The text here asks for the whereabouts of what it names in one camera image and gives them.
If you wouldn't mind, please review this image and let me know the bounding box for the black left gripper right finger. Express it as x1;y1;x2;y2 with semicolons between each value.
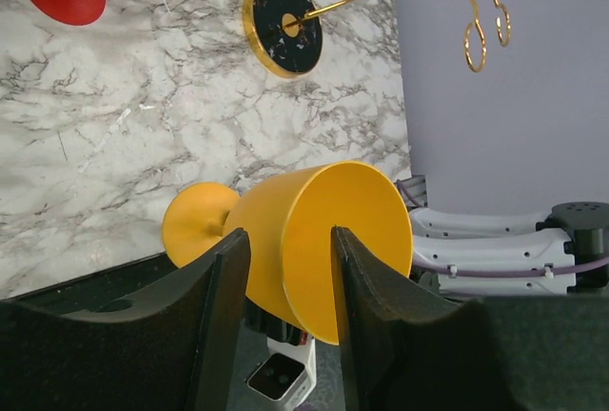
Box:
331;227;608;410

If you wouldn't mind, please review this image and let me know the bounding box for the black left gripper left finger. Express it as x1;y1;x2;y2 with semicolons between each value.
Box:
1;229;250;410

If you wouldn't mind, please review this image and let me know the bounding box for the orange plastic wine glass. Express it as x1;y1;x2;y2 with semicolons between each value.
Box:
161;161;413;344

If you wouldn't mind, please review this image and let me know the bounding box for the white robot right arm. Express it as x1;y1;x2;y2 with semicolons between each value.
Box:
395;176;608;300

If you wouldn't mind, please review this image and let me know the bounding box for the black metal base rail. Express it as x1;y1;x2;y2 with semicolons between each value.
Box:
11;253;177;315

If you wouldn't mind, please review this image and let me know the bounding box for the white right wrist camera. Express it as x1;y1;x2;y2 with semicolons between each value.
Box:
246;334;317;410

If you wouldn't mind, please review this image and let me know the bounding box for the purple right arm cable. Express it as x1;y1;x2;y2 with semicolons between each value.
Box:
397;180;609;282

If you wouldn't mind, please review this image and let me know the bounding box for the gold wire glass rack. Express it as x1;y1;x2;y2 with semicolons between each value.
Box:
242;0;512;79

